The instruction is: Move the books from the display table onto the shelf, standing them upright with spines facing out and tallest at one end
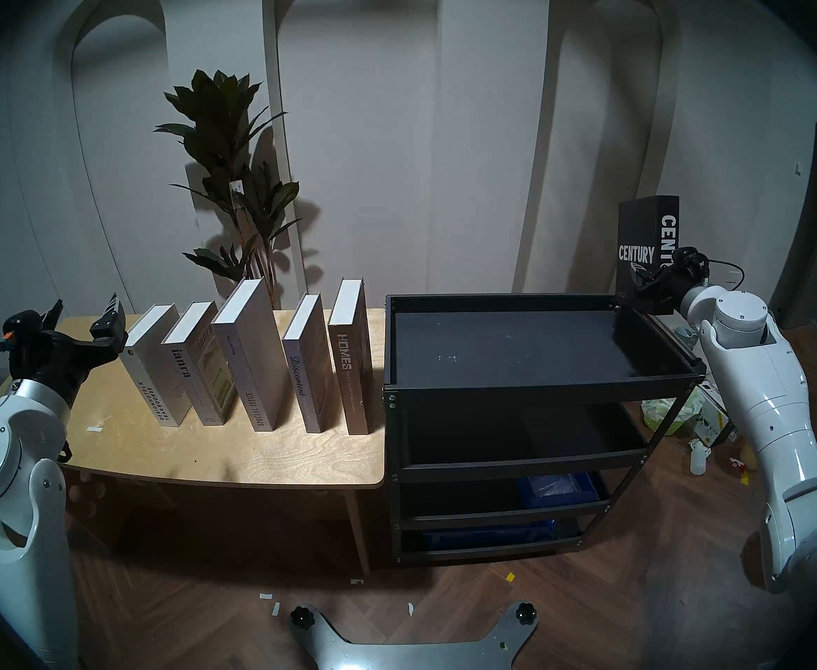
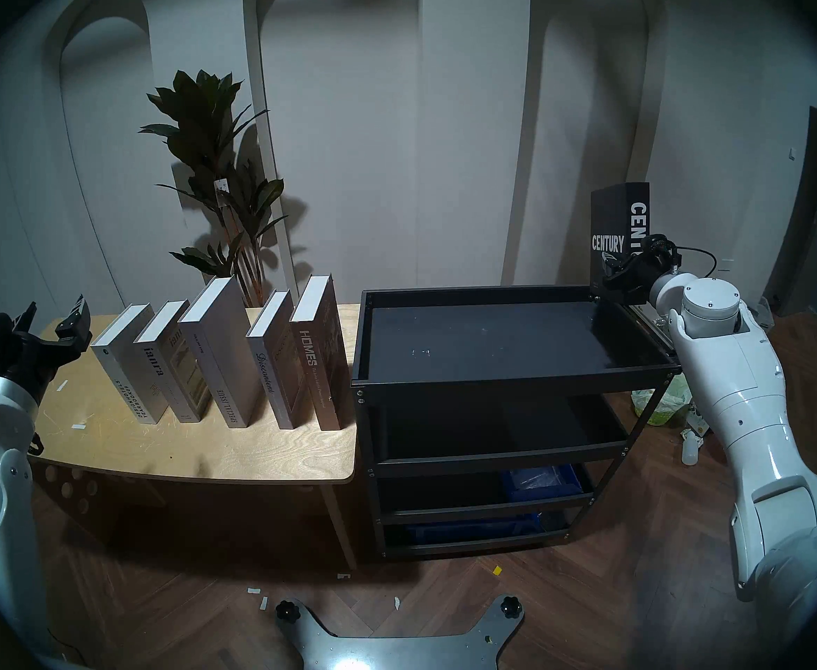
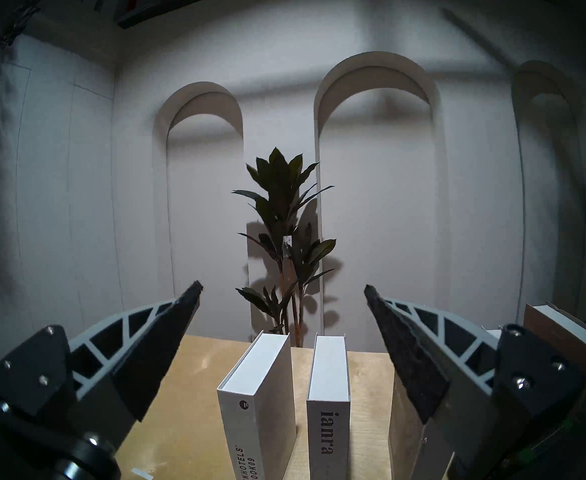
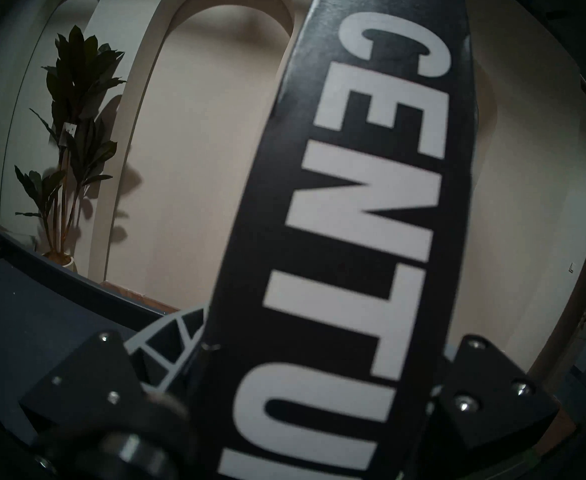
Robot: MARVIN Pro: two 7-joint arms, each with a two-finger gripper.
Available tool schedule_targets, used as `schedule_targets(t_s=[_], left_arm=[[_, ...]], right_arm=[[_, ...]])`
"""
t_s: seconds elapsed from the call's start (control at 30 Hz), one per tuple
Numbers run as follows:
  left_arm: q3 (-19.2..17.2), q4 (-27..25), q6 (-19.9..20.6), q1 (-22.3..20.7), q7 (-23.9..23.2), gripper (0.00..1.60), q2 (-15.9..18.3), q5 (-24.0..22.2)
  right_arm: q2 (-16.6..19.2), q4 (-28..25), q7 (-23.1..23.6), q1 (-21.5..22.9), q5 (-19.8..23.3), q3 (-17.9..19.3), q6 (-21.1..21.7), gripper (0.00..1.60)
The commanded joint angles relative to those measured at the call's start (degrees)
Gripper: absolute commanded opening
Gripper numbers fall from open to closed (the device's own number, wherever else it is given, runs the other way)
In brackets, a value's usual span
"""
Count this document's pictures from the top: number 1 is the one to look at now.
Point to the blue bin with clear bag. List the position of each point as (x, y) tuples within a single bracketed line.
[(562, 486)]

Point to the large grey SPECIAL ISSUE book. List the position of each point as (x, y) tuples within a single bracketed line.
[(251, 354)]

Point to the brown HOMES book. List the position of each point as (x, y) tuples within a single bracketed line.
[(349, 354)]

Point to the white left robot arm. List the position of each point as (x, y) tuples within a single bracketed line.
[(4, 466)]

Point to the black CENTURY book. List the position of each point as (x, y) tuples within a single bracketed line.
[(639, 222)]

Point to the small red yellow item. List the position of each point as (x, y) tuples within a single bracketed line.
[(740, 470)]

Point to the green plastic bag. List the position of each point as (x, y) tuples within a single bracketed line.
[(663, 414)]

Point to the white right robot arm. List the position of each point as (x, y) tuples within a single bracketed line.
[(757, 396)]

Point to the white spray bottle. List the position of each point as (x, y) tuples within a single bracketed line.
[(699, 460)]

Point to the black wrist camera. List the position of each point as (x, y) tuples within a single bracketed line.
[(21, 326), (691, 262)]

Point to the grey metal robot base plate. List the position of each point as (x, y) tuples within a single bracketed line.
[(408, 654)]

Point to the grey iaura book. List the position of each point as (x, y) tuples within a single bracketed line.
[(196, 368)]

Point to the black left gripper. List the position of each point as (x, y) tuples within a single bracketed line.
[(49, 365)]

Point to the tall green potted plant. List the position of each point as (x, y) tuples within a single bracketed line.
[(223, 131)]

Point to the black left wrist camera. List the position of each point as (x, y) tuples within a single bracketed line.
[(21, 326)]

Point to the black star knob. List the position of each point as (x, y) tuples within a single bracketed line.
[(526, 613), (301, 616)]

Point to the grey Discontent book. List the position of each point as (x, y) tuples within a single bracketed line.
[(307, 368)]

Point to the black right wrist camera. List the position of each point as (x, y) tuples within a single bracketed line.
[(691, 262)]

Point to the silver book small black lettering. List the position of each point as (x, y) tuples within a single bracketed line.
[(154, 368)]

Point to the light wooden display table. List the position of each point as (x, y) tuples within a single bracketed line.
[(227, 456)]

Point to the green and white carton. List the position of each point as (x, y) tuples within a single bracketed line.
[(712, 414)]

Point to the black metal shelf cart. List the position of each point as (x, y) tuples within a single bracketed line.
[(520, 347)]

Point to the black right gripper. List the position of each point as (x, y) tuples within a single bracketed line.
[(670, 292)]

